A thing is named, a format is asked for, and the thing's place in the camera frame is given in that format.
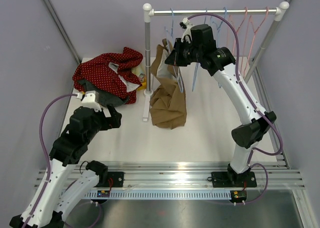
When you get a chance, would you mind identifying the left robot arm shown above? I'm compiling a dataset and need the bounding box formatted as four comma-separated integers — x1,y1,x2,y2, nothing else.
9,105,122,228

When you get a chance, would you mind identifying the pink hanger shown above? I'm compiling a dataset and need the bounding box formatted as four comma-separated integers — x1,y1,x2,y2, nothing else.
241,6,269,75
226,6,248,75

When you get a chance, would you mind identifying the grey dotted skirt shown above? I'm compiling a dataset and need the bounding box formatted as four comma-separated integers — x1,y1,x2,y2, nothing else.
78,79,130,107

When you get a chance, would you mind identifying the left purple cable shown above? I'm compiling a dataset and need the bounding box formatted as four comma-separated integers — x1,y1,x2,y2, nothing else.
21,93,105,228

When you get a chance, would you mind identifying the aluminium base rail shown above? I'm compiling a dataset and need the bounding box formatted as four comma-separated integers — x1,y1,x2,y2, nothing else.
34,160,307,191

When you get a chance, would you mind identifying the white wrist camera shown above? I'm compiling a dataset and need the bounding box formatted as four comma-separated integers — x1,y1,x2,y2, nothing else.
179,17,194,43
73,91,111,117

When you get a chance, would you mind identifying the yellow plastic tray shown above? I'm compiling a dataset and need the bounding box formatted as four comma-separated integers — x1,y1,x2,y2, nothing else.
137,80,147,90

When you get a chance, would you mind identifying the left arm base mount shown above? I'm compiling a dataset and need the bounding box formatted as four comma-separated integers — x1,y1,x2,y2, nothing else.
95,172,125,188

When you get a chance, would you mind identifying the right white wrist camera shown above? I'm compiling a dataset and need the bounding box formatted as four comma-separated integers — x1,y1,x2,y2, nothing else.
179,17,194,43

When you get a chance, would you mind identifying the floral pastel skirt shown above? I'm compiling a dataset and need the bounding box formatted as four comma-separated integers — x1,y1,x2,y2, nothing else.
131,65,146,83

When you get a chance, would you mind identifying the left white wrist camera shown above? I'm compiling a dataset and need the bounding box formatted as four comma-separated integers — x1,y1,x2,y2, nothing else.
73,91,111,117

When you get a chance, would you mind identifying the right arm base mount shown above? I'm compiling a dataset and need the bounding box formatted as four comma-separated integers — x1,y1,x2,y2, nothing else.
207,172,257,188

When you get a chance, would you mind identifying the purple cable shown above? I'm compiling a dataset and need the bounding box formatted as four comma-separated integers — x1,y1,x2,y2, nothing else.
21,93,105,228
187,13,284,206

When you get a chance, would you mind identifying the white metal clothes rack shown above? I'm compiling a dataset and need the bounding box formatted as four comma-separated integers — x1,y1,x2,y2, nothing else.
141,0,290,123

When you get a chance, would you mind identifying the tan skirt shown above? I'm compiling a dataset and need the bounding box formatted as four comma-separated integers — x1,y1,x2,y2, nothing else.
150,38,187,130

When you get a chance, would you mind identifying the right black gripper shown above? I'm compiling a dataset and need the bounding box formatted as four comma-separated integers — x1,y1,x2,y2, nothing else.
164,38,202,67

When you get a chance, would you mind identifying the white slotted cable duct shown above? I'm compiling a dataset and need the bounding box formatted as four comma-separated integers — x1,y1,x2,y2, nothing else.
83,190,231,200

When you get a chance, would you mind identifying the red polka-dot skirt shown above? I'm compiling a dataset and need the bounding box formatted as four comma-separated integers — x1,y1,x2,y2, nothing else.
72,47,143,98
74,87,138,105

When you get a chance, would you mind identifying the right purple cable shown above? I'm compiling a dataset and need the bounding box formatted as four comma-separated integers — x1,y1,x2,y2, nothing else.
187,13,284,206

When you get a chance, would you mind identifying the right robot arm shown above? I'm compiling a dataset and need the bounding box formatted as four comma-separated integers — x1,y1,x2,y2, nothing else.
165,21,277,188

